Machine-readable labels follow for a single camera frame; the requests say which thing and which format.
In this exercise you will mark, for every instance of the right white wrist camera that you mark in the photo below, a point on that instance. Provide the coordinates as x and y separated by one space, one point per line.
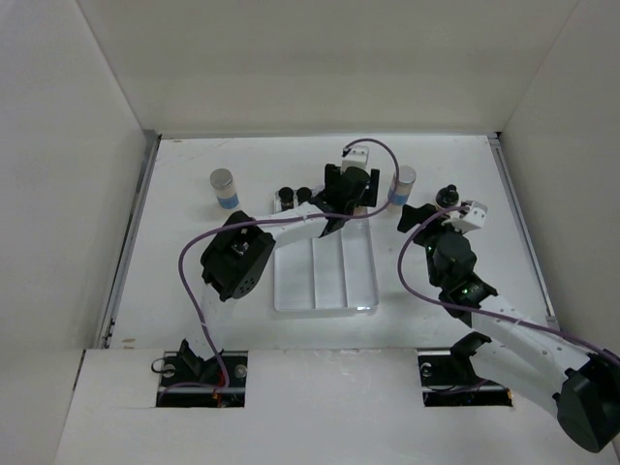
470 217

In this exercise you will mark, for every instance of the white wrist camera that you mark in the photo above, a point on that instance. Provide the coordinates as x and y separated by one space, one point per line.
470 217
355 156

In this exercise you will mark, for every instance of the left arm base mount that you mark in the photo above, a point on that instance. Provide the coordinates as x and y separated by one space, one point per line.
186 380

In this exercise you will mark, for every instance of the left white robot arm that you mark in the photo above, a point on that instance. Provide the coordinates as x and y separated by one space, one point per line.
235 259

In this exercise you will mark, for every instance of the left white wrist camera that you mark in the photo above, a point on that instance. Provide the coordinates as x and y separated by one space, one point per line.
355 156

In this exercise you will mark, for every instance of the black grinder top spice bottle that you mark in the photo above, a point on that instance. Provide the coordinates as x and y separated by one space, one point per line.
447 198

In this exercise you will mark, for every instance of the pink cap spice bottle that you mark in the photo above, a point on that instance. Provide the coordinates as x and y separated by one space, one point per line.
360 210

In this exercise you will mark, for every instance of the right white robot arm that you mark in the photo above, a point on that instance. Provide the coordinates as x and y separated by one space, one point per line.
570 378

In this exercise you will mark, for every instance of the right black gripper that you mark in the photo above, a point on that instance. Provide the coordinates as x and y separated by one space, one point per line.
410 211

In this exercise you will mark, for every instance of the blue label silver-cap jar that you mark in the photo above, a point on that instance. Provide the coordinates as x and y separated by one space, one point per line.
222 184
401 186

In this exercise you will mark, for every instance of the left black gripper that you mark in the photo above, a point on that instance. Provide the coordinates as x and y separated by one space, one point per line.
368 196

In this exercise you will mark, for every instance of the clear plastic organizer tray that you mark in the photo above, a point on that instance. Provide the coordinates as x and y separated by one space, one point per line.
327 277

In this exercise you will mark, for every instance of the small black cap spice bottle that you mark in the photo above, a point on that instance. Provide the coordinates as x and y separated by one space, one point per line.
286 197

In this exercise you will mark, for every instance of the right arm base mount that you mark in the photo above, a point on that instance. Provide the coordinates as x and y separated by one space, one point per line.
448 379

